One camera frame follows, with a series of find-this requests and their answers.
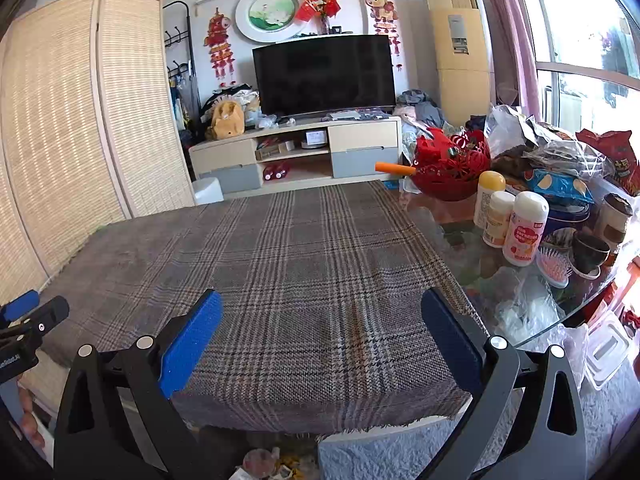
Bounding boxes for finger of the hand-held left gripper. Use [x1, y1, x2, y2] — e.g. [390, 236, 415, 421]
[0, 296, 70, 343]
[0, 290, 41, 322]

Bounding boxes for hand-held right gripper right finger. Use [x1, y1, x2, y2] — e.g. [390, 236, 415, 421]
[421, 287, 588, 480]

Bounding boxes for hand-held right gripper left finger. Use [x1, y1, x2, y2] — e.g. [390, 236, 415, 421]
[54, 289, 223, 480]

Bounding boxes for yellow bag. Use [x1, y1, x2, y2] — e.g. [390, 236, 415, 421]
[277, 452, 307, 480]

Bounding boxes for person's left hand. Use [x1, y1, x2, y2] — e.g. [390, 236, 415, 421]
[17, 387, 47, 452]

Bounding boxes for plaid tablecloth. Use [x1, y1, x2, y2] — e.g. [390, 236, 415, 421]
[37, 180, 488, 433]

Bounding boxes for grey shaggy rug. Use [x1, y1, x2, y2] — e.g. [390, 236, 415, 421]
[317, 360, 640, 480]

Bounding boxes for pink hairbrush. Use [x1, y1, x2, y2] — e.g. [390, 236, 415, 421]
[535, 242, 573, 288]

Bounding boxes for white bottle orange label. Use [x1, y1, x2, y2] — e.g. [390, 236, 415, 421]
[482, 191, 516, 247]

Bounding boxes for white bottle pink label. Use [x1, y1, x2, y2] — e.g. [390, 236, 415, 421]
[502, 191, 550, 267]

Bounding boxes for yellow cap bottle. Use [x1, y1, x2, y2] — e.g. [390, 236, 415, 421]
[474, 171, 507, 231]

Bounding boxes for white plastic stool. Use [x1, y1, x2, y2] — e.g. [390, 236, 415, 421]
[192, 177, 224, 206]

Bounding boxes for clear plastic container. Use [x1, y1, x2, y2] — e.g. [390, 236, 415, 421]
[582, 305, 633, 391]

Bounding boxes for dark cup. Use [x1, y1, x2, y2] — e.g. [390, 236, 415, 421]
[570, 232, 611, 278]

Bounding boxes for red openwork basket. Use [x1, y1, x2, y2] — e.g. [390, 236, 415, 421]
[411, 127, 492, 202]

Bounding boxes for blue round tin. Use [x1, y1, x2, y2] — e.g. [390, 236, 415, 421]
[542, 202, 593, 236]

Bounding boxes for wooden television stand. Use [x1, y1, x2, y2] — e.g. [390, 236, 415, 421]
[189, 116, 403, 198]

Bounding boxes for blue snack bag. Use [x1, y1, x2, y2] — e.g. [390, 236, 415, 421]
[522, 169, 596, 206]

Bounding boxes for woven folding screen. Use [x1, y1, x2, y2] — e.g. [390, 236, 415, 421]
[0, 0, 196, 306]

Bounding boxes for brown white cup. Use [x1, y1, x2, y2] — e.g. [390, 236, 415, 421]
[597, 192, 633, 246]

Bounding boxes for cardboard boxes on shelf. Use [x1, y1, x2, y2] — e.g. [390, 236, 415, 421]
[256, 137, 296, 161]

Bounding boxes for clear plastic bags heap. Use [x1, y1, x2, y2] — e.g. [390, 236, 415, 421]
[485, 105, 616, 181]

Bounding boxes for yellow plush backpack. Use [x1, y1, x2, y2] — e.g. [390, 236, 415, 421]
[210, 100, 246, 141]

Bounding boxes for grey clothes pile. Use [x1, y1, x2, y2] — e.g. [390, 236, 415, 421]
[395, 89, 446, 128]

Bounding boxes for red snack bag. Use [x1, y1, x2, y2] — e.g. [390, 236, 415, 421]
[575, 130, 640, 196]

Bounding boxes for black coat rack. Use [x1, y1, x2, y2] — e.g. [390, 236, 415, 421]
[162, 1, 201, 126]

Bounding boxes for beige standing air conditioner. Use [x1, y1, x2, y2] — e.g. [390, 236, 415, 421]
[422, 0, 496, 128]

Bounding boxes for black flat television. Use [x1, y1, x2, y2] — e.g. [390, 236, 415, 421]
[251, 34, 396, 118]

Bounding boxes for red hanging ornament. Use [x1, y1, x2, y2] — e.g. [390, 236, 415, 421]
[205, 7, 237, 86]
[367, 0, 403, 68]

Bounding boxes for pink curtain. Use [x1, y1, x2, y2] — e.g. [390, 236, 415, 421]
[475, 0, 541, 121]

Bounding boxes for window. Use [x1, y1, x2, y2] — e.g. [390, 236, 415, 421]
[515, 0, 640, 136]

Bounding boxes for vase of red flowers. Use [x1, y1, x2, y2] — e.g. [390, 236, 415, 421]
[295, 0, 343, 36]

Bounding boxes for orange handled tool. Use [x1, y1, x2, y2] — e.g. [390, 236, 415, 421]
[375, 161, 417, 177]

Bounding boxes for round white wall picture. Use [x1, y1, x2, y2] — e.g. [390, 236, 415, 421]
[235, 0, 317, 43]

